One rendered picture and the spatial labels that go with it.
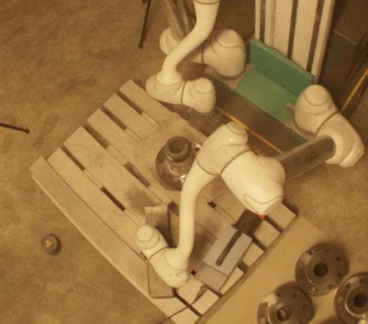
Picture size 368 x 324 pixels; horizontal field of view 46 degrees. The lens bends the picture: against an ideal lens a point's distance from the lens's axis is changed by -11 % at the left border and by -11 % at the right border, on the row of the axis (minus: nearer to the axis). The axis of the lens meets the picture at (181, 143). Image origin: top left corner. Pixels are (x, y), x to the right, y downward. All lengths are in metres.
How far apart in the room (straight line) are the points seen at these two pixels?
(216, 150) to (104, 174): 1.08
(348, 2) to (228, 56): 0.65
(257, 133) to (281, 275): 0.74
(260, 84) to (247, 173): 0.88
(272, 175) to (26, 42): 2.31
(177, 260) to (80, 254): 0.88
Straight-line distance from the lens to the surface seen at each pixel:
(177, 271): 1.85
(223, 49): 2.10
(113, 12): 3.30
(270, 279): 2.44
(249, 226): 2.21
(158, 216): 2.25
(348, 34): 2.07
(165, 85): 1.95
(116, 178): 2.50
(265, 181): 1.50
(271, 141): 2.32
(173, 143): 2.28
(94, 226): 2.43
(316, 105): 1.97
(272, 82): 2.31
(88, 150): 2.60
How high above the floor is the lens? 2.42
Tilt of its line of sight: 65 degrees down
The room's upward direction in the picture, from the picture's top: 14 degrees counter-clockwise
